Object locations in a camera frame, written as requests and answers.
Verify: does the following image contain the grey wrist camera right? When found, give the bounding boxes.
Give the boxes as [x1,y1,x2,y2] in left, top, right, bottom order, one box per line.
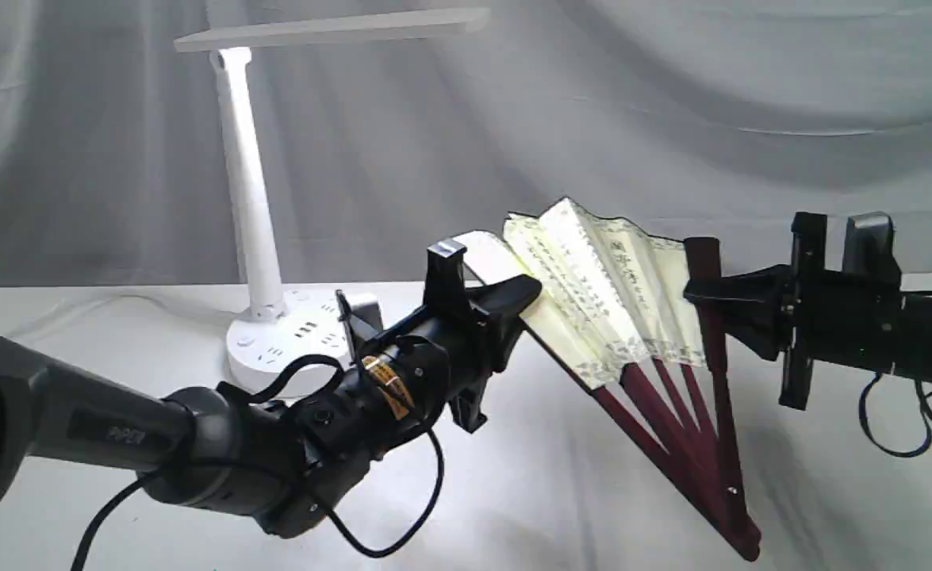
[842,211,901,285]

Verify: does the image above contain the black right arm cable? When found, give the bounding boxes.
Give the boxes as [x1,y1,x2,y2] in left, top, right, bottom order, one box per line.
[857,370,932,459]

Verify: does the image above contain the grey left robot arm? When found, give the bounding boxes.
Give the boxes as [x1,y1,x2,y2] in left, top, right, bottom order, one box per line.
[0,240,542,538]

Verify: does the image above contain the cream paper folding fan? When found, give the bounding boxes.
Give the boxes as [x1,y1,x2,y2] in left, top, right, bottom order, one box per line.
[454,197,761,561]

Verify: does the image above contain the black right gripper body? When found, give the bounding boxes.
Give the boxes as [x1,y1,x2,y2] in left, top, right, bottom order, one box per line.
[780,211,902,411]

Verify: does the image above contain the white desk lamp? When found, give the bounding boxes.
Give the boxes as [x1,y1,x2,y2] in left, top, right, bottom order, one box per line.
[173,7,490,393]

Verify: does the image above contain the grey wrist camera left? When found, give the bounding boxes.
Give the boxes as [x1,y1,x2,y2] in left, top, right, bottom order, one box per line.
[335,289,385,358]

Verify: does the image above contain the thin white power cable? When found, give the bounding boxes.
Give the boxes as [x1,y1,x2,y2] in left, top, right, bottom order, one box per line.
[6,293,240,334]

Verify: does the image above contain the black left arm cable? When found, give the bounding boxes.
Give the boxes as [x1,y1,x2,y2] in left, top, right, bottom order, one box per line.
[69,354,446,571]

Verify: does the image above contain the grey fabric backdrop curtain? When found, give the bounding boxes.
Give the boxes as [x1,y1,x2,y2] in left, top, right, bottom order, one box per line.
[0,1,932,286]

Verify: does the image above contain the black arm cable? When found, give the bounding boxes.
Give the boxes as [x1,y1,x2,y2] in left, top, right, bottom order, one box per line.
[857,370,932,459]
[69,354,446,571]

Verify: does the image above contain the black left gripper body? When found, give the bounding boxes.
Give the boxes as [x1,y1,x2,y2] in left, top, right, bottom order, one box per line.
[336,240,496,433]

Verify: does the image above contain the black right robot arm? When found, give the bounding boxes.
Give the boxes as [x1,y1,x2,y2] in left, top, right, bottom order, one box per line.
[684,211,932,411]

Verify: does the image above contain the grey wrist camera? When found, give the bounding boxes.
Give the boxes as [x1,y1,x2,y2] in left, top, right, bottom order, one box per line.
[842,211,901,285]
[335,289,385,358]

